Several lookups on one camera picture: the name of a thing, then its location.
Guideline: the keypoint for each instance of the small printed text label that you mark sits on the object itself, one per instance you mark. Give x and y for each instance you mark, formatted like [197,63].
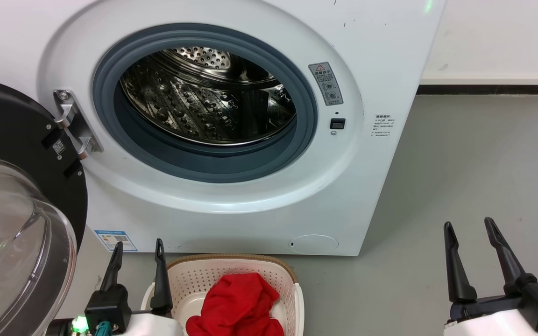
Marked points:
[384,126]

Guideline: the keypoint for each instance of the cream perforated laundry basket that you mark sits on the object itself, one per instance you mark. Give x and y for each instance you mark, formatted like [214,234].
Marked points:
[189,280]

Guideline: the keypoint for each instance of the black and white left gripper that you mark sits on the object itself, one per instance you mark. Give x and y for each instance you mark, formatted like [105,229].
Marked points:
[108,308]

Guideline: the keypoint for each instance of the white front-load washing machine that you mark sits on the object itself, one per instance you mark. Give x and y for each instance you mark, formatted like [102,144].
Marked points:
[381,46]

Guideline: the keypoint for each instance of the black baseboard strip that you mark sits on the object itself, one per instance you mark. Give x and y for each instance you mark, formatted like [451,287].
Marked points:
[484,89]

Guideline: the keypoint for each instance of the blue energy label sticker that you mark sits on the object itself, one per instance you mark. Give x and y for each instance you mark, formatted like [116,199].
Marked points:
[116,240]

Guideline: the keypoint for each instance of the grey warning label sticker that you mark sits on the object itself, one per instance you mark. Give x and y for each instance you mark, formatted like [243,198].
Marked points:
[326,84]

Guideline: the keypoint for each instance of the washing machine door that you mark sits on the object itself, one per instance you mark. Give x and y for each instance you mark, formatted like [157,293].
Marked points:
[7,121]

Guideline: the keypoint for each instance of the silver metal door hinge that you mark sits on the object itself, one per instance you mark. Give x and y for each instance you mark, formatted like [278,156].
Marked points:
[75,123]

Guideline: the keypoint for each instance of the red cloth garment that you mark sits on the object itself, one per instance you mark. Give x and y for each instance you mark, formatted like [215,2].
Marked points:
[236,303]

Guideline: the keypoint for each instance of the small QR sticker on door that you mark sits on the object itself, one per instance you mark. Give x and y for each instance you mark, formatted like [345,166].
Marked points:
[59,146]

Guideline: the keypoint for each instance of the stainless steel washing machine drum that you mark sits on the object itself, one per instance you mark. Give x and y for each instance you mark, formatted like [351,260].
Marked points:
[194,107]

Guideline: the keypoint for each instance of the round white filter cover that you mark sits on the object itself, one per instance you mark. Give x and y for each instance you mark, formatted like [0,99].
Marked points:
[314,244]

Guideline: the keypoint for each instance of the black door latch socket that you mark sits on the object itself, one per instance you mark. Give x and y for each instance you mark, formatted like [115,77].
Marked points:
[337,123]

